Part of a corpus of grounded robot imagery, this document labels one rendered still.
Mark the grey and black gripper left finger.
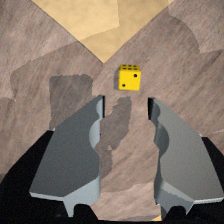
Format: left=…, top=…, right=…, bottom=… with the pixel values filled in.
left=0, top=94, right=105, bottom=224

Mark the tan mat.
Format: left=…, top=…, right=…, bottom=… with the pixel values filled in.
left=32, top=0, right=174, bottom=63

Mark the yellow die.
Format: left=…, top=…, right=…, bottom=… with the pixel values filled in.
left=119, top=65, right=141, bottom=90

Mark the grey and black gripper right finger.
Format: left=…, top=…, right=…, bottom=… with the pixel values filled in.
left=147, top=97, right=224, bottom=224

